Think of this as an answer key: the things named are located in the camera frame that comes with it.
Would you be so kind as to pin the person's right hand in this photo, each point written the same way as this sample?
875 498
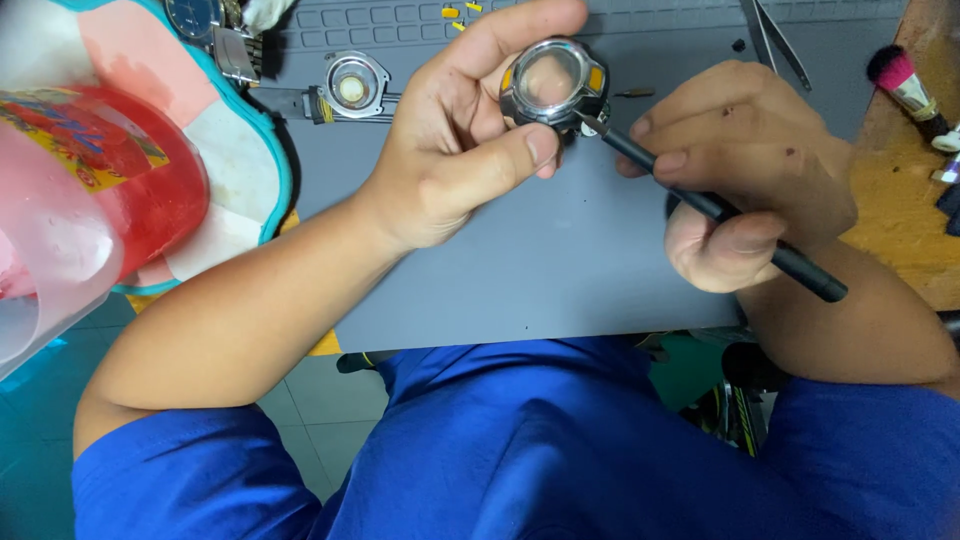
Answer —
772 150

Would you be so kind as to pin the person's left hand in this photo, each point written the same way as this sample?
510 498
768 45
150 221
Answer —
435 150

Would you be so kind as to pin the black precision screwdriver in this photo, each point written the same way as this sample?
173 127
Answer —
810 274

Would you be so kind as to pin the silver orange watch case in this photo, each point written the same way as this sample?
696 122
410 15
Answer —
555 75

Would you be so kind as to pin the metal tweezers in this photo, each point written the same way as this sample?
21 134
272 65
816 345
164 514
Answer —
796 67

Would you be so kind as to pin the pink black brush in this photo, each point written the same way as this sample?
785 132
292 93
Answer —
892 71

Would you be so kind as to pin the small screwdriver bit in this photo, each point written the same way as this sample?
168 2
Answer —
636 92

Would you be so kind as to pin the grey repair mat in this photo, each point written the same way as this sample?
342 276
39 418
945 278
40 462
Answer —
540 262

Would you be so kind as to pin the small silver object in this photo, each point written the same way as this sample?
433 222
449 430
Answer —
948 172

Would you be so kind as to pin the small white object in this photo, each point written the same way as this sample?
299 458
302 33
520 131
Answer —
949 139

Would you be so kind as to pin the dark blue object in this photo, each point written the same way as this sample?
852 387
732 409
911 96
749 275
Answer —
952 210

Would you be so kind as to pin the teal-rimmed pink white tray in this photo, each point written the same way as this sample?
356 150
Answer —
225 150

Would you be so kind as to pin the white cloth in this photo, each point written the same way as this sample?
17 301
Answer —
266 11

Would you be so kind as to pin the blue dial metal wristwatch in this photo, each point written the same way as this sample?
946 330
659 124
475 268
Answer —
191 15

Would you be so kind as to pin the clear plastic jar red lid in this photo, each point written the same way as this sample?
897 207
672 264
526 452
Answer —
150 187

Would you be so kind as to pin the blue shirt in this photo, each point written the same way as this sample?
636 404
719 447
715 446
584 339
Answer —
525 465

